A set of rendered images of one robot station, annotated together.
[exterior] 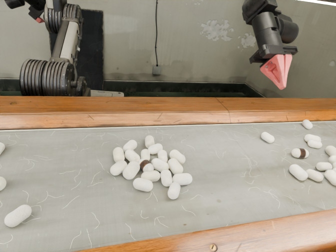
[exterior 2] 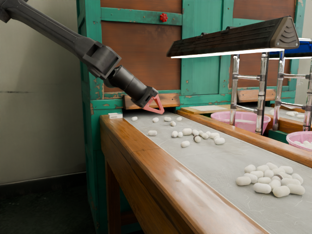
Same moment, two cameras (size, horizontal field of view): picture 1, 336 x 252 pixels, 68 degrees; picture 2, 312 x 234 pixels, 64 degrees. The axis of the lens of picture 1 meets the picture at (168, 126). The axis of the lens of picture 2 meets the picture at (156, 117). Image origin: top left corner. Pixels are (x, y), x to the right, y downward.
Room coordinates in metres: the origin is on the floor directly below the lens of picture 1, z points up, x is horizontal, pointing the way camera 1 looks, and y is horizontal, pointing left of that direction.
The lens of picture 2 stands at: (0.63, 0.54, 1.00)
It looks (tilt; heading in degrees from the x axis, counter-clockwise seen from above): 11 degrees down; 269
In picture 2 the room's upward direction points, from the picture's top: straight up
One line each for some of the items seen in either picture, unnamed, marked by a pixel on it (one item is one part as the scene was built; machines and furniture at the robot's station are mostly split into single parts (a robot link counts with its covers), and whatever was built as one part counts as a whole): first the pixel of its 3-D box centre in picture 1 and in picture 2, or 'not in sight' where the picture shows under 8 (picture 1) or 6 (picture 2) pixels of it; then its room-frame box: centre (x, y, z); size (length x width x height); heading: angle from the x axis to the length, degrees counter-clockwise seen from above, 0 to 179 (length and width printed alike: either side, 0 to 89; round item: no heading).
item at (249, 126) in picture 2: not in sight; (238, 126); (0.20, -0.60, 0.72); 0.27 x 0.27 x 0.10
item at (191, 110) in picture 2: not in sight; (213, 108); (0.28, -0.80, 0.77); 0.33 x 0.15 x 0.01; 20
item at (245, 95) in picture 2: not in sight; (256, 95); (-0.02, -0.96, 0.83); 0.30 x 0.06 x 0.07; 20
